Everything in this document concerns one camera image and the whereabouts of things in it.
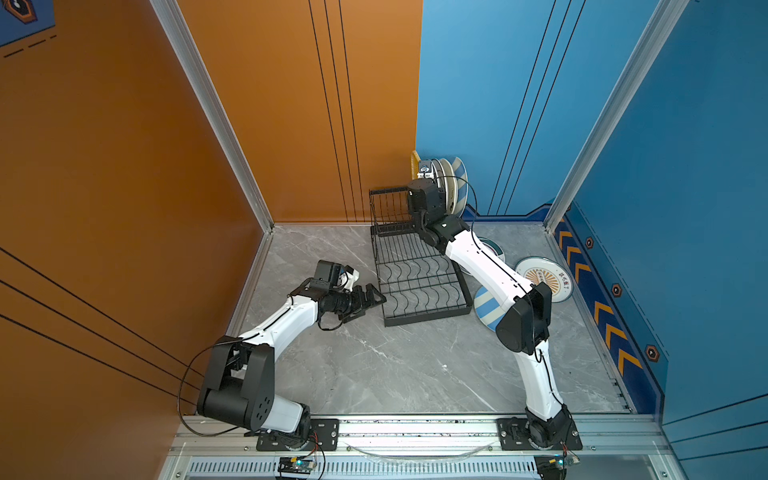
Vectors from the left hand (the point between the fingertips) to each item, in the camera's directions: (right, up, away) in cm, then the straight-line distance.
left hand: (376, 302), depth 86 cm
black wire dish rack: (+13, +5, +16) cm, 21 cm away
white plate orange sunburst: (+57, +8, +20) cm, 60 cm away
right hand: (+14, +33, -1) cm, 36 cm away
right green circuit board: (+45, -35, -16) cm, 59 cm away
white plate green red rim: (+43, +16, +26) cm, 53 cm away
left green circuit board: (-18, -36, -15) cm, 43 cm away
